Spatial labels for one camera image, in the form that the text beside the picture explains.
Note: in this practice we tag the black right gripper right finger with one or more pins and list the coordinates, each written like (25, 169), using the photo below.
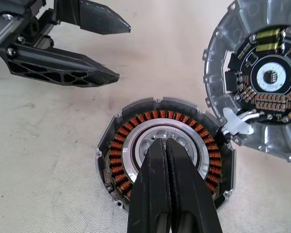
(191, 199)

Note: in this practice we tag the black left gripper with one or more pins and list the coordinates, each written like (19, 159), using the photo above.
(12, 21)

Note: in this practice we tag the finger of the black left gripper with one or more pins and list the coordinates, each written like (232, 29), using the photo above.
(97, 17)

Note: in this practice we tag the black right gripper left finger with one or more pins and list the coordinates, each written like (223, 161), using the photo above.
(152, 194)

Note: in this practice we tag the silver motor lid with circuit board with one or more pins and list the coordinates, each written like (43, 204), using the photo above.
(269, 145)

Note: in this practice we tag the motor housing with copper windings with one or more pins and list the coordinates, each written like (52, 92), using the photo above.
(116, 155)

